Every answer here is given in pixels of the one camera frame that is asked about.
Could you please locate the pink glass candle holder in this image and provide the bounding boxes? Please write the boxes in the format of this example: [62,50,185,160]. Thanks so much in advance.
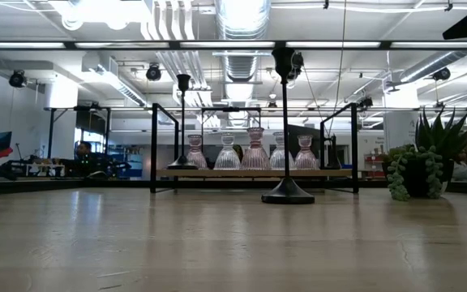
[240,127,273,171]
[186,134,209,170]
[293,134,320,170]

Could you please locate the potted succulent plant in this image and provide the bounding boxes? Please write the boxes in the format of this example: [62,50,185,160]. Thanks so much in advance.
[381,105,467,203]

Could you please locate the black aluminium rig frame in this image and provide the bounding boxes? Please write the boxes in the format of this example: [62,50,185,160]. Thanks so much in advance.
[0,39,467,195]

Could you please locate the black metal candlestick holder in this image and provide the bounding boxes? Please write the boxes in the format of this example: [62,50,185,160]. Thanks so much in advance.
[260,46,316,205]
[166,73,199,170]

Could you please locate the silver ventilation duct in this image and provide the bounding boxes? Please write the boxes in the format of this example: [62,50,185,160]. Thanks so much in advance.
[215,0,271,82]

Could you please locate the black background station frame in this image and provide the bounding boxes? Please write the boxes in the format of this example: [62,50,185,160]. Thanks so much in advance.
[199,105,262,137]
[45,105,111,163]

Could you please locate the wooden shelf with black frame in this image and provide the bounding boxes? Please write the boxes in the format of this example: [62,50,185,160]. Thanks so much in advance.
[150,102,360,195]

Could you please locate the clear glass candle holder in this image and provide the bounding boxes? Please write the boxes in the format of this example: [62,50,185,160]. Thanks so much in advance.
[213,132,242,170]
[268,131,296,170]

